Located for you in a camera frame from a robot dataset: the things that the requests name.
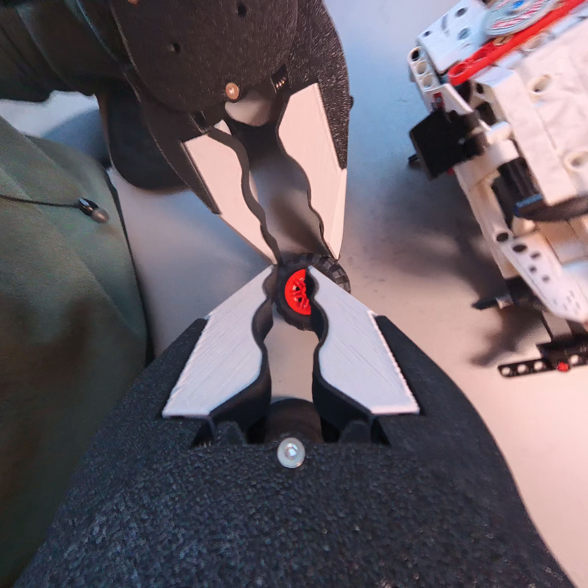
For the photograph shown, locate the white lego truck model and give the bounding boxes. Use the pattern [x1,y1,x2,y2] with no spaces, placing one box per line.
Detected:
[407,0,588,377]

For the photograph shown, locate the black lego wheel red hub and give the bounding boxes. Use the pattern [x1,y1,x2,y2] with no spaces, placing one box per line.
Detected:
[265,253,352,333]

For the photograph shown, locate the black hoodie drawstring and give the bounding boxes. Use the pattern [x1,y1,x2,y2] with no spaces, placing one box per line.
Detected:
[0,191,110,224]

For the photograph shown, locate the person's left forearm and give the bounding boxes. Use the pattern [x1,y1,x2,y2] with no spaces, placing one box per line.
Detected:
[0,0,129,104]

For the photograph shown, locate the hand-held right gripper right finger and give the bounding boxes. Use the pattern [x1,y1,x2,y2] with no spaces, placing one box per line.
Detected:
[311,281,421,431]

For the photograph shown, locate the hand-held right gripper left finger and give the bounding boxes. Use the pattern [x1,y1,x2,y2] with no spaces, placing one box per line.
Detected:
[163,265,276,431]

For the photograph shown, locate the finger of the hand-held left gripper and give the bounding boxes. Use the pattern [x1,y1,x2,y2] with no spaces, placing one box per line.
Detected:
[258,83,350,261]
[180,127,284,267]

